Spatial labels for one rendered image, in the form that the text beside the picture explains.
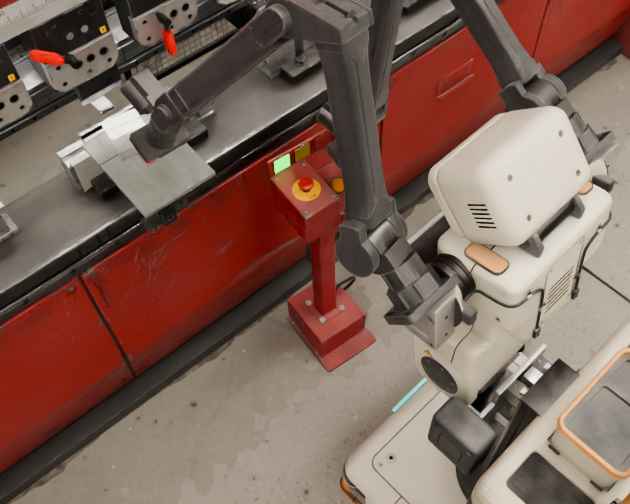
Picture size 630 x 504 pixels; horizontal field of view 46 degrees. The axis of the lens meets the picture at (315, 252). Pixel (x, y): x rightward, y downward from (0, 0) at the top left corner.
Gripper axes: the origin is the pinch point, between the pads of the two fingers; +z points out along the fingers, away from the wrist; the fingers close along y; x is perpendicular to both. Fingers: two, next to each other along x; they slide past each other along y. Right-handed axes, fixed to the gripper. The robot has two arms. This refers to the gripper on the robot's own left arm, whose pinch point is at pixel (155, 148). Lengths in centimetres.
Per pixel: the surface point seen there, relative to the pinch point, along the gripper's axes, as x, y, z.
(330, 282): 52, -36, 58
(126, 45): -31.3, -17.5, 31.4
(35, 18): -28.5, 8.6, -15.8
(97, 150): -8.5, 7.5, 13.6
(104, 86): -18.1, -0.4, 6.7
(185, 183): 9.2, -1.8, 2.6
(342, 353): 75, -33, 78
